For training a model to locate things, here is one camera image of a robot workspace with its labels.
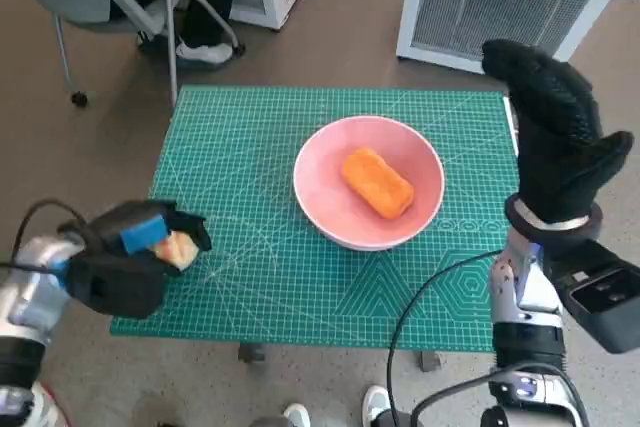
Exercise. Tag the long orange toy bread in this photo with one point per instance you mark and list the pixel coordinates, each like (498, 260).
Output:
(377, 182)

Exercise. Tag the person in white trousers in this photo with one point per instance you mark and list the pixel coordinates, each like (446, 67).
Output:
(52, 409)

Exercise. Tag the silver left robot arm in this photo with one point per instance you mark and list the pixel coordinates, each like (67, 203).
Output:
(30, 292)

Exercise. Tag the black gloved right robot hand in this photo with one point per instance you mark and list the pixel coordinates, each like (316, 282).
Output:
(555, 157)

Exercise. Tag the round toy bread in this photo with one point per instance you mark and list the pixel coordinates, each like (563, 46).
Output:
(180, 249)

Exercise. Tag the grey table foot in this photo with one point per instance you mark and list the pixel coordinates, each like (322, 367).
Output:
(251, 353)
(430, 361)

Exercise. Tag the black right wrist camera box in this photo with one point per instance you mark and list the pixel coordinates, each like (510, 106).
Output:
(600, 297)

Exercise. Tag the white shoe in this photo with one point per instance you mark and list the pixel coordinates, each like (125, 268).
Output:
(376, 403)
(298, 414)

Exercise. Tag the large white mesh cabinet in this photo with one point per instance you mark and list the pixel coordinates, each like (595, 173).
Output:
(500, 2)

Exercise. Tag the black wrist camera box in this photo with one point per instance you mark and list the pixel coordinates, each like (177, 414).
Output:
(120, 287)
(600, 297)

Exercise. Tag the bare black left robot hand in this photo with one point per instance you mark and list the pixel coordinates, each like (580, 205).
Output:
(115, 232)

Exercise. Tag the green cutting mat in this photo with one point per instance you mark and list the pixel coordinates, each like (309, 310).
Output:
(240, 157)

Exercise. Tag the pink bowl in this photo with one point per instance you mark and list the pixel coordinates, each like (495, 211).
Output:
(320, 187)

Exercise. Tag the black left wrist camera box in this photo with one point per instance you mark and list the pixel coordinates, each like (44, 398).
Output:
(120, 287)

